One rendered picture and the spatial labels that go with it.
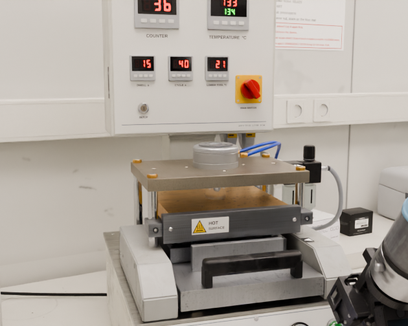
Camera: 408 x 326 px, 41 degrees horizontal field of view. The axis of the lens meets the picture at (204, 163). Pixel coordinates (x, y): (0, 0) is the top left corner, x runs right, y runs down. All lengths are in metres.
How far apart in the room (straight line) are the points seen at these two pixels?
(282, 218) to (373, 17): 1.15
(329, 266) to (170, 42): 0.50
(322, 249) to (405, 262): 0.26
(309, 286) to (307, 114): 0.92
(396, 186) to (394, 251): 1.22
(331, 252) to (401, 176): 0.98
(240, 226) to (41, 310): 0.59
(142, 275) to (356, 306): 0.29
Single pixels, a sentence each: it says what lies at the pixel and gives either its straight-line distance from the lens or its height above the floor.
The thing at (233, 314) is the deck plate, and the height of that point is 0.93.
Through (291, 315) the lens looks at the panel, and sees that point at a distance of 0.83.
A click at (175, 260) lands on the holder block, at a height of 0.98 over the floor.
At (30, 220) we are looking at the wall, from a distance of 1.43.
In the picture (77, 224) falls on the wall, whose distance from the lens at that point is 1.46.
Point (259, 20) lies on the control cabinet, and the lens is 1.09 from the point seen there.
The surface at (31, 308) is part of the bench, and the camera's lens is 1.31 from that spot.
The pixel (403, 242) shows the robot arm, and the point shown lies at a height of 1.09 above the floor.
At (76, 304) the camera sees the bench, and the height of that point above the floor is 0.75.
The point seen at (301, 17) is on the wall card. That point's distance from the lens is 1.72.
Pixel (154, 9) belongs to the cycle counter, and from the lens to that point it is 1.03.
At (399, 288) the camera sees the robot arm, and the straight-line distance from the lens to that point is 0.66.
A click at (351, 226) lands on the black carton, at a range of 1.66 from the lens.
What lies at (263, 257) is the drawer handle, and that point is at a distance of 0.79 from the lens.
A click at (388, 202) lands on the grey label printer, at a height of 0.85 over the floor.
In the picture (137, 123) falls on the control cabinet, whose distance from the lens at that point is 1.03.
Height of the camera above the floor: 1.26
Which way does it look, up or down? 9 degrees down
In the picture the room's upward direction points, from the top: straight up
